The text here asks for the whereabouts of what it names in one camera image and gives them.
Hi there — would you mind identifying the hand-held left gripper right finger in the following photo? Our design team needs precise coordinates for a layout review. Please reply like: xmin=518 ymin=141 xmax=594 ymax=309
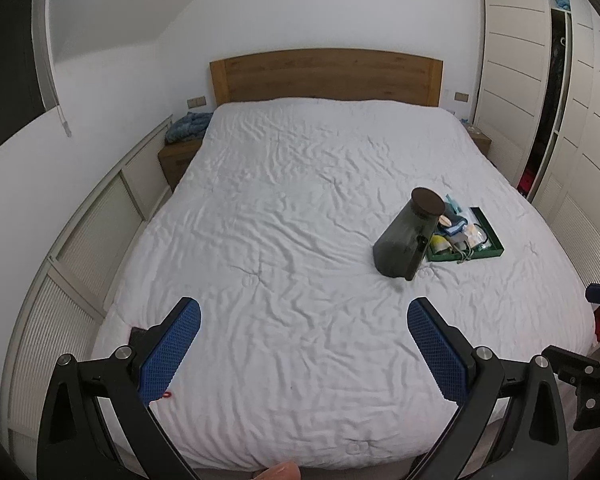
xmin=406 ymin=296 xmax=570 ymax=480

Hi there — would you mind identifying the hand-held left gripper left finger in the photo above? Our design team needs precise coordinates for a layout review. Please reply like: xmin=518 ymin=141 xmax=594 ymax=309
xmin=36 ymin=296 xmax=203 ymax=480

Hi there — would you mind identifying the green tray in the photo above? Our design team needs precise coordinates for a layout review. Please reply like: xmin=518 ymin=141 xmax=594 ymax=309
xmin=426 ymin=206 xmax=505 ymax=264

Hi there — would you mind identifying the blue-edged grey towel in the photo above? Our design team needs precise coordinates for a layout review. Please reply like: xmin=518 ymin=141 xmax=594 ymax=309
xmin=440 ymin=214 xmax=474 ymax=237

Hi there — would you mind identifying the person's left hand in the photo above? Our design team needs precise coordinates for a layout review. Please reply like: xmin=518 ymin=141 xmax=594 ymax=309
xmin=252 ymin=462 xmax=301 ymax=480

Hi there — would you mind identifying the dark glass pitcher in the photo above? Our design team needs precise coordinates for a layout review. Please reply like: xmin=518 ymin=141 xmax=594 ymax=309
xmin=373 ymin=187 xmax=446 ymax=281

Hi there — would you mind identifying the wooden nightstand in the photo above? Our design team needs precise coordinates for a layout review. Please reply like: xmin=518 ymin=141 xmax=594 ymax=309
xmin=467 ymin=130 xmax=492 ymax=164
xmin=158 ymin=139 xmax=203 ymax=193

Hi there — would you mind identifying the white bed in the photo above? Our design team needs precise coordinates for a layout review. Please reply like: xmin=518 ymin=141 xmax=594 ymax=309
xmin=91 ymin=97 xmax=596 ymax=471

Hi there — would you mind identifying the crumpled blue cloth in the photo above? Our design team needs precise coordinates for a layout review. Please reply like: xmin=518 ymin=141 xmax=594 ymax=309
xmin=165 ymin=111 xmax=213 ymax=145

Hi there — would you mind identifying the white wardrobe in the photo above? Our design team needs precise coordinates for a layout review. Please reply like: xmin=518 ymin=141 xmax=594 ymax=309
xmin=472 ymin=0 xmax=600 ymax=286

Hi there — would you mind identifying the wooden headboard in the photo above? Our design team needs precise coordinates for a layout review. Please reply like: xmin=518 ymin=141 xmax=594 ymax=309
xmin=209 ymin=48 xmax=444 ymax=107

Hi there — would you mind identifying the dark window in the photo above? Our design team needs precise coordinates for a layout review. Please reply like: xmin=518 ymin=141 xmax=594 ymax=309
xmin=0 ymin=0 xmax=51 ymax=161

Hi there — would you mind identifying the white louvred wall panel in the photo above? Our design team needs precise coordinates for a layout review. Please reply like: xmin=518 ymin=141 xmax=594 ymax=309
xmin=2 ymin=115 xmax=174 ymax=461

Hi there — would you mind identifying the white blind cord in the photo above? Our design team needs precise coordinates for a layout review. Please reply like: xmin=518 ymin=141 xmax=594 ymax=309
xmin=55 ymin=105 xmax=73 ymax=137

